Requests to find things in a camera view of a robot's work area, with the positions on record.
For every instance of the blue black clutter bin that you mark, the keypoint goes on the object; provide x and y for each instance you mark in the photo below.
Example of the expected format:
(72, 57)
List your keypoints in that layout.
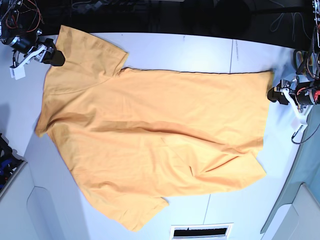
(9, 163)

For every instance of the orange yellow t-shirt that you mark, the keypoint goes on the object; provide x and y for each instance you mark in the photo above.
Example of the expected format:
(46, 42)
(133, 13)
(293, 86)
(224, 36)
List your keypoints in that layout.
(131, 138)

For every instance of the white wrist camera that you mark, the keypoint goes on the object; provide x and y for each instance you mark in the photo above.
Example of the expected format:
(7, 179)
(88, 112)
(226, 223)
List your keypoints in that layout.
(18, 72)
(301, 112)

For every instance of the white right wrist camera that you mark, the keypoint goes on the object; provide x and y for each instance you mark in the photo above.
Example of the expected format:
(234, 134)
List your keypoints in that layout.
(18, 72)

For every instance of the orange handled scissors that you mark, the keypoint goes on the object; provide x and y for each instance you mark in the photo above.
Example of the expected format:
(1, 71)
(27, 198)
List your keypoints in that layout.
(303, 63)

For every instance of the white slotted vent plate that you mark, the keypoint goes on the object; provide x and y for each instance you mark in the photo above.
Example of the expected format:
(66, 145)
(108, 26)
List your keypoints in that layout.
(201, 232)

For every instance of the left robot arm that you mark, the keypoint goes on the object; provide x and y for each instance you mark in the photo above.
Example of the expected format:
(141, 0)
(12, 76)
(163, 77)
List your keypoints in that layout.
(314, 47)

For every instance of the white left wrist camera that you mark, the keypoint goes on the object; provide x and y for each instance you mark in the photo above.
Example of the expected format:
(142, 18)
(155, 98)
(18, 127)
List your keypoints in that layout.
(301, 112)

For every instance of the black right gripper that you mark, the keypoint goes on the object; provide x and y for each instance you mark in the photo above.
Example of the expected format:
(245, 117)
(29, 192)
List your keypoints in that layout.
(29, 43)

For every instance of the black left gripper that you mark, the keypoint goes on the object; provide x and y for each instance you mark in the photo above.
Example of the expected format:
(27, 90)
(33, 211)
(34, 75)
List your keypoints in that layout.
(305, 95)

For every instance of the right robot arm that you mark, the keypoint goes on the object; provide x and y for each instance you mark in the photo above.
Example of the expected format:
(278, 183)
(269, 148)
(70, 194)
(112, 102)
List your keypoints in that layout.
(20, 30)

